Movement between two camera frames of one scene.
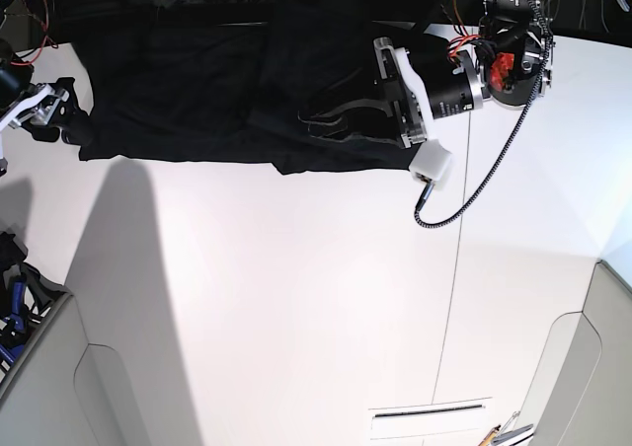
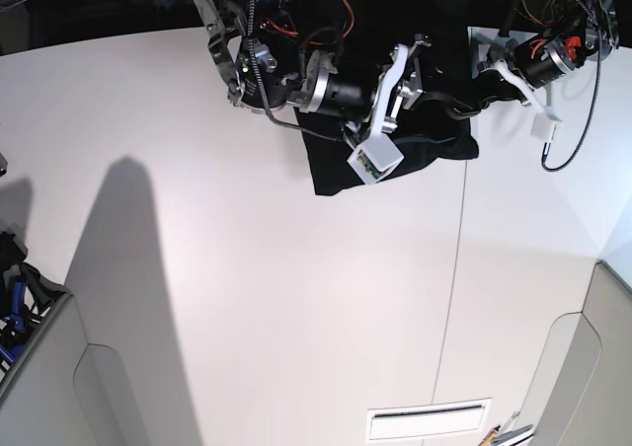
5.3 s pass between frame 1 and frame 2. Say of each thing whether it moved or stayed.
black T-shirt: moved
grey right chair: stayed
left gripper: moved
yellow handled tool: stayed
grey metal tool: stayed
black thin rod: stayed
